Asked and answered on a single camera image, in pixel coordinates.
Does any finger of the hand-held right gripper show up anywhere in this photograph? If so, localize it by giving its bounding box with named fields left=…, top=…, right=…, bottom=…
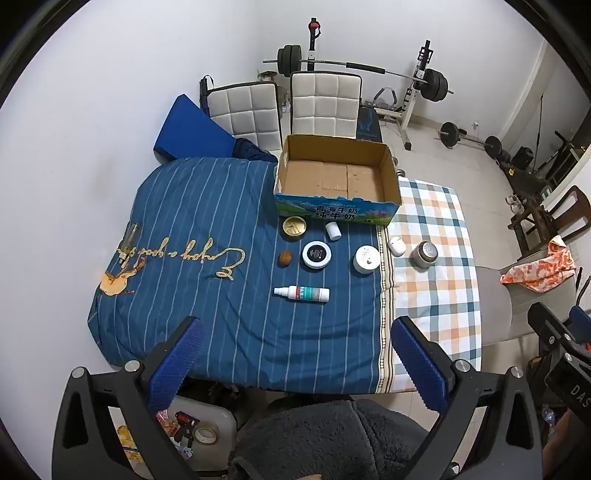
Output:
left=569, top=305, right=591, bottom=342
left=527, top=302, right=585, bottom=358

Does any white padded chair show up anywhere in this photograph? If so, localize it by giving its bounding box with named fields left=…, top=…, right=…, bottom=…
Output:
left=205, top=82, right=283, bottom=151
left=289, top=71, right=362, bottom=141

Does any dark fleece clothing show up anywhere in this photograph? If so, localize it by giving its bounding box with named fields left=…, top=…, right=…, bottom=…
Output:
left=228, top=399, right=430, bottom=480

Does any orange patterned cloth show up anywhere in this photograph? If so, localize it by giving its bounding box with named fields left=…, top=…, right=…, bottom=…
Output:
left=500, top=235, right=578, bottom=294

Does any grey upholstered chair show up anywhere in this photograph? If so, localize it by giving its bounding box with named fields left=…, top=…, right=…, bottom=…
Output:
left=475, top=265, right=578, bottom=344

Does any blue striped blanket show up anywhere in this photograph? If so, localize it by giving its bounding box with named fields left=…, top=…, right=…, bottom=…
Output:
left=88, top=157, right=393, bottom=395

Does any blue foam cushion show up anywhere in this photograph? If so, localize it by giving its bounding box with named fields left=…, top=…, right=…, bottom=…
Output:
left=153, top=95, right=236, bottom=162

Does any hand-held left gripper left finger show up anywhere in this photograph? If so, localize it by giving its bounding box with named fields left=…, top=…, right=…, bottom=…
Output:
left=52, top=316, right=206, bottom=480

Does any brown wooden chair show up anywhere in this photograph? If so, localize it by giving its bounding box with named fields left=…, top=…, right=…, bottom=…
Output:
left=508, top=185, right=591, bottom=259

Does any dark weight bench pad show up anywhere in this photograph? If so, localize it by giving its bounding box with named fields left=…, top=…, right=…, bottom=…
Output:
left=358, top=105, right=384, bottom=141

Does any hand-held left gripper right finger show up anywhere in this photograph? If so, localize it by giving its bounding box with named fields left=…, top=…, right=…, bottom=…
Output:
left=392, top=316, right=543, bottom=480

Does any round white jar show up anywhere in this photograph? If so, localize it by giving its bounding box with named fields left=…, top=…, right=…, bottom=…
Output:
left=353, top=244, right=382, bottom=276

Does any cardboard milk box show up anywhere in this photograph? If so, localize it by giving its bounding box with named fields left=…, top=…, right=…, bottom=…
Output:
left=273, top=134, right=402, bottom=227

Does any short barbell with black plates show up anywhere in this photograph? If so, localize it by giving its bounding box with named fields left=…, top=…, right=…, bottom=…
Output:
left=436, top=121, right=504, bottom=160

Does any white spray bottle green label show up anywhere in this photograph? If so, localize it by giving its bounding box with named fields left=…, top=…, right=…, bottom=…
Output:
left=273, top=285, right=331, bottom=304

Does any checkered bed sheet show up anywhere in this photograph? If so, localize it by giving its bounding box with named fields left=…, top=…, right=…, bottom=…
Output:
left=376, top=179, right=483, bottom=393

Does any dark blue garment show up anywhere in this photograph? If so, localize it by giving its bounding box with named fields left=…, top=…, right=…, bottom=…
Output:
left=231, top=137, right=278, bottom=163

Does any white weight rack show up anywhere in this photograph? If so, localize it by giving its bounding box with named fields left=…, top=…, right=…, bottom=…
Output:
left=305, top=18, right=437, bottom=151

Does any round gold tin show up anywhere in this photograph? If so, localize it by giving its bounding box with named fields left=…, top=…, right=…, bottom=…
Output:
left=283, top=216, right=307, bottom=241

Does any round jar with black lid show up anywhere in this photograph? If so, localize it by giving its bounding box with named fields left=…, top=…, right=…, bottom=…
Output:
left=302, top=240, right=334, bottom=271

